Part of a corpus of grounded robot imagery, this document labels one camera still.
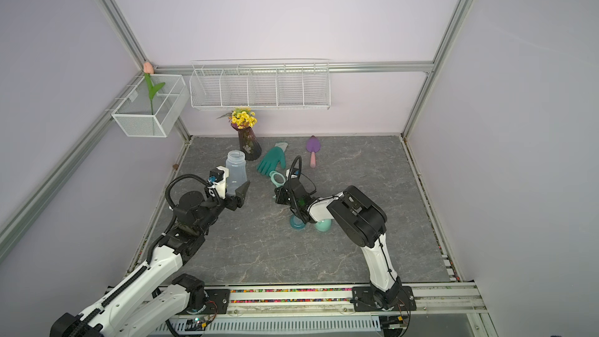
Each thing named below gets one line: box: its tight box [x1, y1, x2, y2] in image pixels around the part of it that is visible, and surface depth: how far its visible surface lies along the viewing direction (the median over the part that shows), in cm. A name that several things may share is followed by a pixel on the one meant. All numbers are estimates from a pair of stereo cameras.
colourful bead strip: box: [230, 289, 354, 304], surface depth 77 cm
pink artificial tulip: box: [142, 61, 167, 116], surface depth 92 cm
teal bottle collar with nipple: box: [290, 214, 307, 231], surface depth 91 cm
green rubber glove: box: [256, 142, 289, 177], surface depth 111 cm
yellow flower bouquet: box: [216, 106, 259, 129], surface depth 96 cm
